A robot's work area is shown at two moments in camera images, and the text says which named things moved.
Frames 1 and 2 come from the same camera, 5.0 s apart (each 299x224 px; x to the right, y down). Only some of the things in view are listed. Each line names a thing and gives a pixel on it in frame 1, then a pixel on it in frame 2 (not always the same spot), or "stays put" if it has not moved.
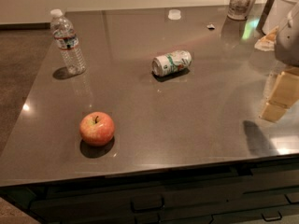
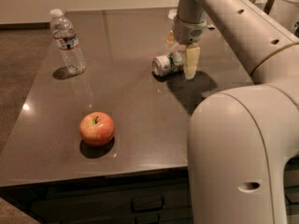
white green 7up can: x=171 y=63 stays put
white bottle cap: x=175 y=14 stays put
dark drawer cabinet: x=252 y=191 stays put
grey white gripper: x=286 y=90 to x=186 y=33
